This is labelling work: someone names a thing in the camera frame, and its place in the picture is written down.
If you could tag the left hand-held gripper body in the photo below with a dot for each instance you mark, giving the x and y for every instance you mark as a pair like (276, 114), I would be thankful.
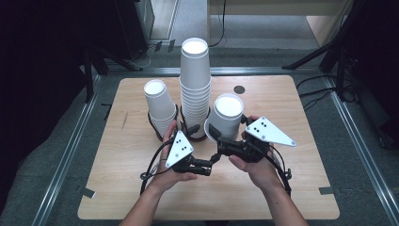
(178, 150)

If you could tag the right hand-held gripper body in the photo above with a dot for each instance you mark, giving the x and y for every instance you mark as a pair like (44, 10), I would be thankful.
(266, 132)

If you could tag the black double cup holder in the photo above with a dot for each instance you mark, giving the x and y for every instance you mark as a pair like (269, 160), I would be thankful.
(204, 138)

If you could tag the white paper cup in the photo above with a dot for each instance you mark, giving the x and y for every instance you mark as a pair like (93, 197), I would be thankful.
(226, 116)

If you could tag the tall stack of white cups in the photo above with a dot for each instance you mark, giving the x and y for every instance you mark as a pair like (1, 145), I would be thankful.
(194, 81)

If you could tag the person's left hand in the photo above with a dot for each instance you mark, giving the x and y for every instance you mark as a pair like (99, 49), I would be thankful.
(163, 175)

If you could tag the person's right hand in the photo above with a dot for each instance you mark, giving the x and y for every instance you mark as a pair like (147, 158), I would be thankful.
(262, 172)

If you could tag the black round table grommet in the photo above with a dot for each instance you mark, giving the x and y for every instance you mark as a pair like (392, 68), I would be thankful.
(239, 89)

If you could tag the short stack of white cups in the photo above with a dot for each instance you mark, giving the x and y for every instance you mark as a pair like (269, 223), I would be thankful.
(158, 103)

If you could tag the black tape strip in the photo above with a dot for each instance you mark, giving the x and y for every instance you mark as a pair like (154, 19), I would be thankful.
(107, 113)

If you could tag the grey tape piece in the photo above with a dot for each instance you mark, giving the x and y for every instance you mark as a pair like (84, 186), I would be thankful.
(326, 190)
(88, 192)

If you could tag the black tripod stand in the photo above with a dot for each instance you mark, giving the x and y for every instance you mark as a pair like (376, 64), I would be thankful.
(309, 56)

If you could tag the small black block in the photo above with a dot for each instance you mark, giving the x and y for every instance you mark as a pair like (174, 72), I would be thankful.
(171, 45)
(158, 46)

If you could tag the black upright stand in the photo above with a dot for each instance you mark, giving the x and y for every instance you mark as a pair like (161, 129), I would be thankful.
(341, 78)

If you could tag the light wooden desk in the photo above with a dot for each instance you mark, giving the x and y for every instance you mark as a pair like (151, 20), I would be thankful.
(266, 8)

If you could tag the black stand with legs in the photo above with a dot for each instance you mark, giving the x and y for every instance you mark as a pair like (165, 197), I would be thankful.
(88, 78)

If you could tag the black cabinet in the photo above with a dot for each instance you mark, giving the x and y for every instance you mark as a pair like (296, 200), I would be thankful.
(131, 25)

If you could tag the dark equipment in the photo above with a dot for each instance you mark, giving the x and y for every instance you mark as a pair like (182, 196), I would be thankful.
(379, 62)

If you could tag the dark curtain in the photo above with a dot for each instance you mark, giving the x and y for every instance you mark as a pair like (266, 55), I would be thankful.
(37, 78)

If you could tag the metal floor rail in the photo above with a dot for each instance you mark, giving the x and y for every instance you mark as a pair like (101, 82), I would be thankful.
(366, 157)
(266, 70)
(66, 157)

